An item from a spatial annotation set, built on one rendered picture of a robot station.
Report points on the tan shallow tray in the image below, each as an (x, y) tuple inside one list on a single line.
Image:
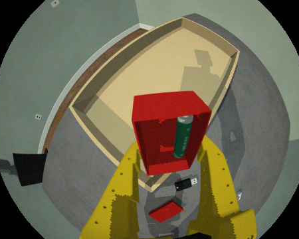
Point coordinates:
[(179, 55)]

